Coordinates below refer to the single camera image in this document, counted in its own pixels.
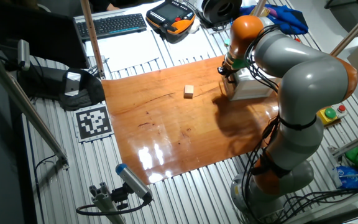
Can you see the small wooden cube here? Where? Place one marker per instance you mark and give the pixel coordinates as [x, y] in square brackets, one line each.
[188, 91]

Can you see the black fabric bag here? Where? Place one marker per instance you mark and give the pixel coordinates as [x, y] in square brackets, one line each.
[85, 93]

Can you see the slanted metal frame post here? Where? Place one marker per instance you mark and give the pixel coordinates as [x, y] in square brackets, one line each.
[353, 31]

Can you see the small grey depth camera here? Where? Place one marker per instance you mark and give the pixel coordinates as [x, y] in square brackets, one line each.
[23, 53]

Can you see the black computer monitor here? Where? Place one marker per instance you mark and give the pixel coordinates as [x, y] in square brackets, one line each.
[42, 34]

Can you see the glossy wooden board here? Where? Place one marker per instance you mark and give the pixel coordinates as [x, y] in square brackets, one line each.
[166, 130]

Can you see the grey aluminium frame beam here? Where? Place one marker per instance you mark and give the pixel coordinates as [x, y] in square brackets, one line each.
[26, 107]
[356, 141]

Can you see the black white fiducial marker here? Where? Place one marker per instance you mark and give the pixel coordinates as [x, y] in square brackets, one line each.
[93, 123]

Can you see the blue cloth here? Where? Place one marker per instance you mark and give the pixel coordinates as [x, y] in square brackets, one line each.
[287, 21]

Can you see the yellow grey button box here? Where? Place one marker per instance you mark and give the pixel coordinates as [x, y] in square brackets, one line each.
[329, 114]

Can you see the grey camera blue end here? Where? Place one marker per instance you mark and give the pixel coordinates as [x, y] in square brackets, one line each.
[132, 180]

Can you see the aluminium profile camera mount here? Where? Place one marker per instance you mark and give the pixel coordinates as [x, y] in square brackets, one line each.
[104, 202]

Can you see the white drawer cabinet housing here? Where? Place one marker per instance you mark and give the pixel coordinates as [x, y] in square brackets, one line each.
[250, 88]

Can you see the orange button box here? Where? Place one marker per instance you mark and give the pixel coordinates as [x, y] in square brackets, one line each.
[297, 40]

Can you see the wood-coloured upright post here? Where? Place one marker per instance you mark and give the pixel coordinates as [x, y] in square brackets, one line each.
[90, 31]

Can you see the white paper sheet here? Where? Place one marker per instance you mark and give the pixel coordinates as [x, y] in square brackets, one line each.
[126, 49]

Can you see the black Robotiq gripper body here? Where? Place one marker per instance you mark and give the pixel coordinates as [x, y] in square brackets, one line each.
[225, 71]

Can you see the black computer keyboard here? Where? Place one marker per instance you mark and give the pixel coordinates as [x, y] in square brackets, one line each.
[110, 25]

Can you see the thin metal frame post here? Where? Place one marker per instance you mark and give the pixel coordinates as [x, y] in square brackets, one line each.
[259, 6]

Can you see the blue plastic bag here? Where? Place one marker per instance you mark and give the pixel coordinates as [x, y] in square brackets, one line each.
[350, 177]

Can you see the orange black teach pendant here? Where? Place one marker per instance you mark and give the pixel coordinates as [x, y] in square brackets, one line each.
[169, 15]

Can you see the black filament spool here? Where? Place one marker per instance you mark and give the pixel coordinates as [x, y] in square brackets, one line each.
[219, 12]

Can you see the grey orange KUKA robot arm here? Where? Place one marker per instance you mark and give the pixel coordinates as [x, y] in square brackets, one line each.
[309, 81]

